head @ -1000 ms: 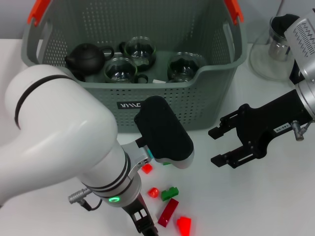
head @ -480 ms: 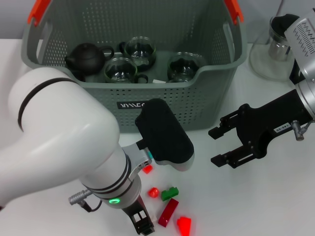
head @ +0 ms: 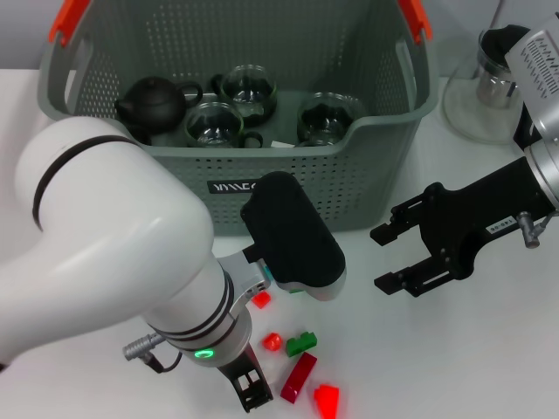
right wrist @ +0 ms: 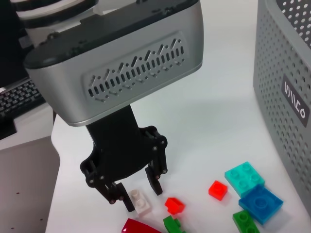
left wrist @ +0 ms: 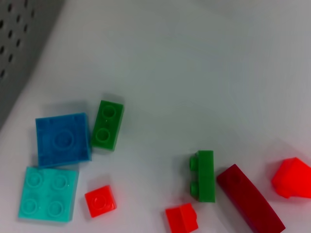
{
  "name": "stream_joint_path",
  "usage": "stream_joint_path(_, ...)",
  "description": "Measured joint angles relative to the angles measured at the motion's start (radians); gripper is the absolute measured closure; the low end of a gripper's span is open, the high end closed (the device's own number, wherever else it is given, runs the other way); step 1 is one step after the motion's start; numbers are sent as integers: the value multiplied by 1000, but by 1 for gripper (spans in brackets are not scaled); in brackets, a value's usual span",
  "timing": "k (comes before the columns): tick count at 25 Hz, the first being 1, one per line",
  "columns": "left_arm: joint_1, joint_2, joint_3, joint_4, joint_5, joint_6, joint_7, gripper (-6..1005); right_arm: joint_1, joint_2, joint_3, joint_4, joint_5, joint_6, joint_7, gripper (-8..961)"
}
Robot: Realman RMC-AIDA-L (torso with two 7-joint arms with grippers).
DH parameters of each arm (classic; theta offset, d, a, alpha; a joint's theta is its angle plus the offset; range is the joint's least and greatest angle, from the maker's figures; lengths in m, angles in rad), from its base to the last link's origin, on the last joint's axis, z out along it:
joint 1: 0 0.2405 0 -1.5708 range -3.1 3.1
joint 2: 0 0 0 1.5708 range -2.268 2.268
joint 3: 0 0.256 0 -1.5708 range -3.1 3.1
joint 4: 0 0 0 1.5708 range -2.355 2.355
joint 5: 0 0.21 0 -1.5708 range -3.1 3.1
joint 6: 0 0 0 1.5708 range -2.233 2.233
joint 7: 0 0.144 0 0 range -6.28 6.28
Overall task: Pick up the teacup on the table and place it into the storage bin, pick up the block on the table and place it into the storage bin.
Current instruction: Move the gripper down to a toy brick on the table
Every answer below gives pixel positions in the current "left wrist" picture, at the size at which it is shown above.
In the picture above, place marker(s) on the small red square brick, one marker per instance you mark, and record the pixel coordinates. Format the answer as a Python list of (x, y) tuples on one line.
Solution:
[(100, 201)]

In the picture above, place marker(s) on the green sloped toy brick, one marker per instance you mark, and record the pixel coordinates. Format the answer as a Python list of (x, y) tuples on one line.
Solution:
[(107, 126)]

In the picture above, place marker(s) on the grey perforated storage basket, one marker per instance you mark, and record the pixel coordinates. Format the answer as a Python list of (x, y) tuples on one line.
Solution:
[(19, 48)]

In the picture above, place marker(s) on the dark red long brick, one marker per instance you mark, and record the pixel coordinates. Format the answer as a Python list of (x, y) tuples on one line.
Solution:
[(250, 201)]

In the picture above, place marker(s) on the green notched toy brick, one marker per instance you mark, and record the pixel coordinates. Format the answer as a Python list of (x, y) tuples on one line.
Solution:
[(205, 176)]

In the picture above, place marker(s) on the blue toy brick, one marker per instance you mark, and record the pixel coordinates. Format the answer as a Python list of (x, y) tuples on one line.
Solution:
[(63, 139)]

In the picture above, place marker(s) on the small red rounded brick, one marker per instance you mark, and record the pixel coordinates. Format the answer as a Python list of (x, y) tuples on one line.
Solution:
[(181, 218)]

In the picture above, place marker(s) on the teal toy brick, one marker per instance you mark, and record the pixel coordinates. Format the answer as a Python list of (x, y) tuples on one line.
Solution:
[(47, 194)]

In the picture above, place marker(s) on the orange-red sloped brick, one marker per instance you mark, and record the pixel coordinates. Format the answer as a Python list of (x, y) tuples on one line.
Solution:
[(294, 177)]

